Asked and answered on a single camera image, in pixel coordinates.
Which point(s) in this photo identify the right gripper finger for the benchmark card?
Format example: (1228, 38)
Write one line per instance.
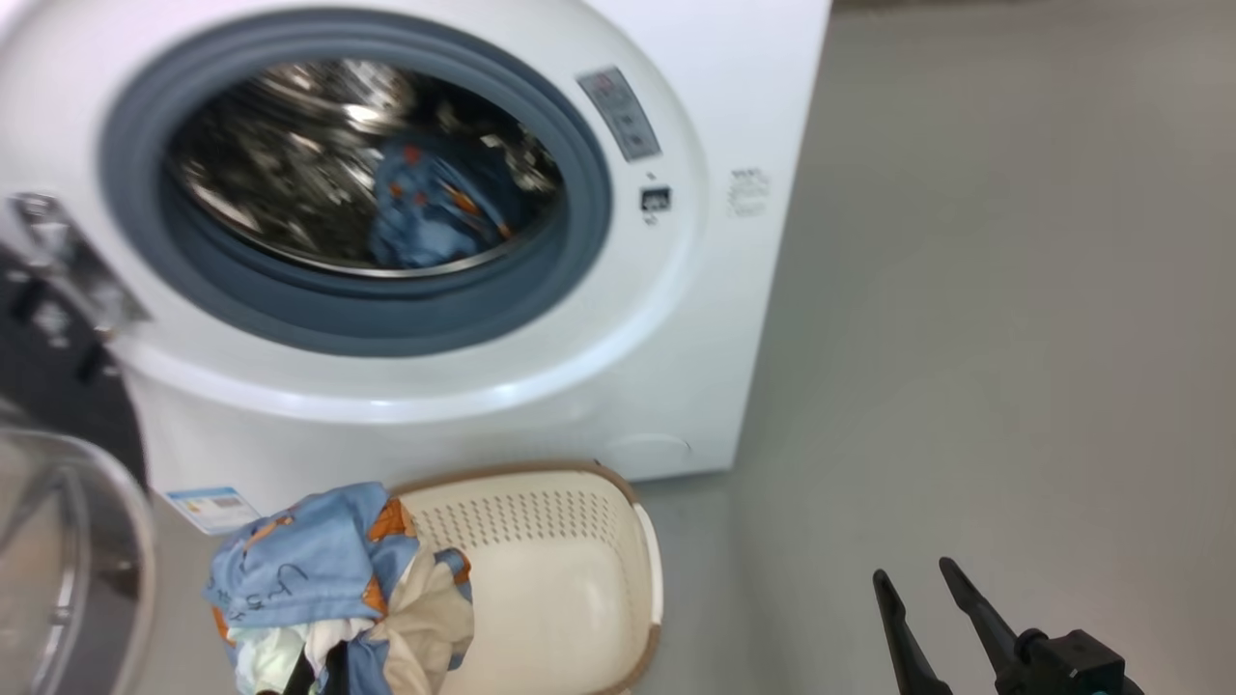
(908, 647)
(985, 623)

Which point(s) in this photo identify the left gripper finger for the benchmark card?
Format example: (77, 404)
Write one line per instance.
(302, 678)
(339, 671)

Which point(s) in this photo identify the blue garment with cream lining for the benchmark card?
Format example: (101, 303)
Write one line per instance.
(309, 560)

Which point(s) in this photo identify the black-rimmed glass washer door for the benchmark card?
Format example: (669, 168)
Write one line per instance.
(87, 541)

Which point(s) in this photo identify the blue orange-print garment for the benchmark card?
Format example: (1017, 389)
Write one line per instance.
(425, 212)

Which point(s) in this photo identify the white front-load washing machine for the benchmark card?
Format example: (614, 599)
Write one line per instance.
(695, 319)

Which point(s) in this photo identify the stainless steel washing machine drum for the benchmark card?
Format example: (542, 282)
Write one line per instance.
(280, 174)

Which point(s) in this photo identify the blue energy label sticker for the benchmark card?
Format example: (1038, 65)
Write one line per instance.
(212, 509)

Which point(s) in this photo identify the cream perforated laundry basket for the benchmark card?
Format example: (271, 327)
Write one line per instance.
(550, 589)

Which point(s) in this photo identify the round white filter cover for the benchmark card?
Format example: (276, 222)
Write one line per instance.
(647, 456)

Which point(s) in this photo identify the small printed text label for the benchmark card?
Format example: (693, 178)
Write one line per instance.
(749, 193)

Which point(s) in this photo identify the grey warning sticker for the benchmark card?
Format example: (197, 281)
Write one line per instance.
(620, 113)

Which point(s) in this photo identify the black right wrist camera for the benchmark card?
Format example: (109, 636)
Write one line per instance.
(1077, 666)

